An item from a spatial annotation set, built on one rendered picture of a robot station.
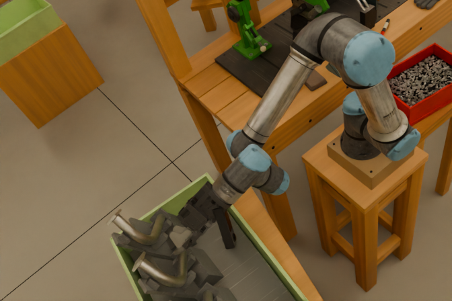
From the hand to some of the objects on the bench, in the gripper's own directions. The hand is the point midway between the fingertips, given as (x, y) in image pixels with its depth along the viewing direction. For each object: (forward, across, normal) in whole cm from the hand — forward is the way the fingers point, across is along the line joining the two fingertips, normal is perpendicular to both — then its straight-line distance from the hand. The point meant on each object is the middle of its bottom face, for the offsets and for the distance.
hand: (179, 252), depth 115 cm
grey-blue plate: (-93, -108, +3) cm, 142 cm away
